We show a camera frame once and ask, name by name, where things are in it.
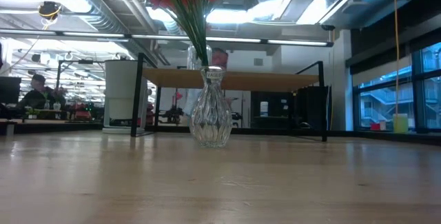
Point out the yellow green container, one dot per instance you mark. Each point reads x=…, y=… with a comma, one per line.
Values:
x=400, y=124

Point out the long overhead light bar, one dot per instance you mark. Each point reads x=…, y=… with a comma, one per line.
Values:
x=172, y=38

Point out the black metal mounting frame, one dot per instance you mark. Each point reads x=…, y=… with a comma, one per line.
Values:
x=386, y=136

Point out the clear glass vase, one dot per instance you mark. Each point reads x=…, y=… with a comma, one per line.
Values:
x=193, y=56
x=211, y=113

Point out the black computer monitor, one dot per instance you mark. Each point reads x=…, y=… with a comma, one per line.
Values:
x=9, y=89

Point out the wooden shelf with black legs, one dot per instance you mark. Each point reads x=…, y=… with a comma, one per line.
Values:
x=248, y=79

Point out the red artificial flower bunch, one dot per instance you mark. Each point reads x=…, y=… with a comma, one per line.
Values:
x=193, y=10

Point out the person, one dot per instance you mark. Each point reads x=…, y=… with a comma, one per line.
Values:
x=38, y=96

